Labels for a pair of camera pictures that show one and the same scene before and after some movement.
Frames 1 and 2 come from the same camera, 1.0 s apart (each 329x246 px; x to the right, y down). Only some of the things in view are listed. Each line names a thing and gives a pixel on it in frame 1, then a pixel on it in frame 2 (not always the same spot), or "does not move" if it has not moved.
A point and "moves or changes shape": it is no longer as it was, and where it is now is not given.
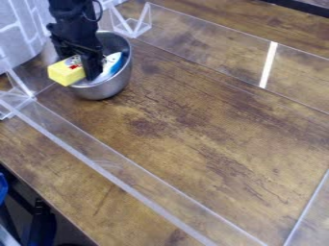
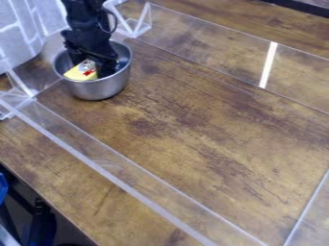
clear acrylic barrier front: x=194 y=216 does not move
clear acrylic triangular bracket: x=125 y=26 does not move
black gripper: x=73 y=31 to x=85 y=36
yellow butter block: x=67 y=71 moves or changes shape
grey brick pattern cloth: x=24 y=35 does not move
